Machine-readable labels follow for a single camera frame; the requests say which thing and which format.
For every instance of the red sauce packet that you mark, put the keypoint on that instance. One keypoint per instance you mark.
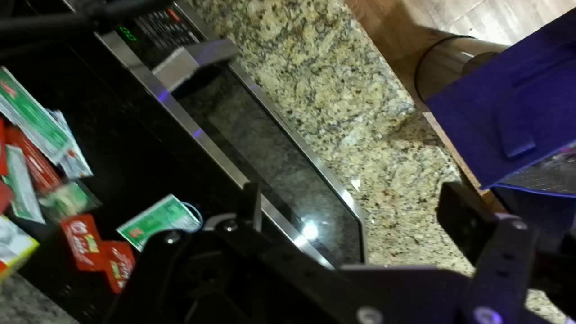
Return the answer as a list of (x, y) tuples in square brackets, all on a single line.
[(42, 172)]

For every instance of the green white sauce packet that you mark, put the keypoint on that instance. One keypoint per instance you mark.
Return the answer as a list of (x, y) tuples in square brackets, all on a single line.
[(47, 131)]

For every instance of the black stainless microwave oven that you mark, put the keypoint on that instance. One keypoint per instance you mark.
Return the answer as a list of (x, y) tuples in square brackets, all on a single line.
[(223, 277)]

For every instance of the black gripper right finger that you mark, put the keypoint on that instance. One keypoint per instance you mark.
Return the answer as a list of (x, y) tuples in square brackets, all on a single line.
[(501, 251)]

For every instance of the red ketchup packet pair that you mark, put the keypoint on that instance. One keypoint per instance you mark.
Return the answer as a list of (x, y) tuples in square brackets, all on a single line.
[(94, 255)]

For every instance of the metal trash can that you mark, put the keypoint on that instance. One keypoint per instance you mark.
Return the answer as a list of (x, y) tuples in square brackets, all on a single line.
[(448, 61)]

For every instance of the blue insulated tote bag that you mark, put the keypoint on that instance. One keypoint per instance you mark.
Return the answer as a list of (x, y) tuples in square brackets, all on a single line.
[(511, 118)]

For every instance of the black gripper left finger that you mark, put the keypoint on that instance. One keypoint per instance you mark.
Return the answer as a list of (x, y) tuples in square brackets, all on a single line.
[(249, 212)]

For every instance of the yellow food box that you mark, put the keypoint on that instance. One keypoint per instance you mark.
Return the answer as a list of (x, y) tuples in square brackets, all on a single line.
[(15, 248)]

